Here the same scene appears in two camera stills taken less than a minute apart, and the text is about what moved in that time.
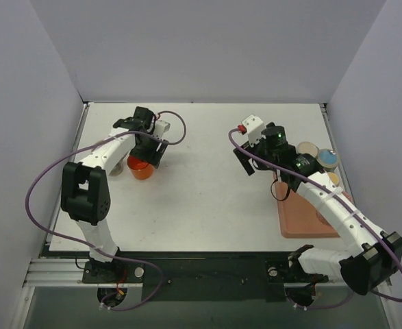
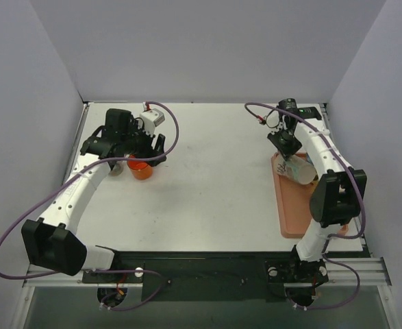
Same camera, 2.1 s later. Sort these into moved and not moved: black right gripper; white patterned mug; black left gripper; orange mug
Moved: black right gripper
Not moved: black left gripper; orange mug; white patterned mug
